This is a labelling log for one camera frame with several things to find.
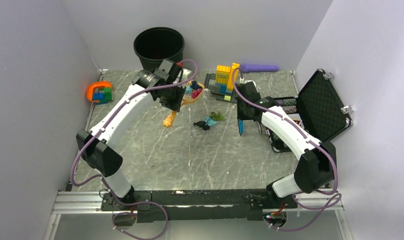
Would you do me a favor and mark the small navy paper scrap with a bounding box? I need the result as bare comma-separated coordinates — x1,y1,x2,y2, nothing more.
190,80,201,91

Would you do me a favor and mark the large green paper scrap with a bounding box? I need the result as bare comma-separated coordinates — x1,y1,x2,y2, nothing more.
209,111,225,122

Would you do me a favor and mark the orange holder with bricks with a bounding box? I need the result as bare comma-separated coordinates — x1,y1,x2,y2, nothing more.
85,81,114,105

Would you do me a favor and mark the teal paper scrap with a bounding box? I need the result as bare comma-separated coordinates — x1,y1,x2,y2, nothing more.
204,116,218,127

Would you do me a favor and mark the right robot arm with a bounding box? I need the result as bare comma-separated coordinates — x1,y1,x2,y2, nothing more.
234,81,338,208

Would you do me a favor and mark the blue hand brush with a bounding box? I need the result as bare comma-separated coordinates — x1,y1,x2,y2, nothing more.
237,119,244,136

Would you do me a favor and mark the small magenta paper scrap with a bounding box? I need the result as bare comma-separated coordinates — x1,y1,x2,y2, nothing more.
190,88,203,99

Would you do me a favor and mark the black poker chip case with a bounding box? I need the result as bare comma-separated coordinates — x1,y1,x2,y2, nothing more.
251,68,353,142

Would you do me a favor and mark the grey brick baseplate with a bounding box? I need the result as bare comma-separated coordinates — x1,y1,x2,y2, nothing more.
204,73,238,104

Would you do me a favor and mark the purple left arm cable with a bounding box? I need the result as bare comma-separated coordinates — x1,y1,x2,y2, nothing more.
69,58,199,210

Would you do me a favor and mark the light blue paper scrap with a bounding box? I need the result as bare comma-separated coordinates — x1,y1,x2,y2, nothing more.
185,86,194,96

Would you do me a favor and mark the orange slotted scoop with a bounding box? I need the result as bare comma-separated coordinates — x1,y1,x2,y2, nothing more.
162,82,205,128

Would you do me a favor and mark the black paper scrap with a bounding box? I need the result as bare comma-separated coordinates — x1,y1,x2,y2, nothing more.
193,120,211,131

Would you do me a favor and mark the black plastic trash bin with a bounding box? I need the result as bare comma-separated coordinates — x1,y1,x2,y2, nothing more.
133,26,185,70

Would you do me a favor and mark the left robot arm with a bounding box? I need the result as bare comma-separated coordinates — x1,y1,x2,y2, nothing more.
74,59,195,210

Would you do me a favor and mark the purple cylindrical handle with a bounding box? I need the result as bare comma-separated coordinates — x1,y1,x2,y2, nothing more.
239,63,280,73

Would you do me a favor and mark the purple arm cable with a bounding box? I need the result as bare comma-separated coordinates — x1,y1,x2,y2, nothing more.
231,66,343,233
69,58,199,210

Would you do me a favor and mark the yellow blue brick tower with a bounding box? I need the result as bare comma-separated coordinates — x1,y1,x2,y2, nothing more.
215,63,240,95

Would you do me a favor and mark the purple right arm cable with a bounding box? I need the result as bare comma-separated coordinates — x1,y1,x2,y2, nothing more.
231,66,343,233

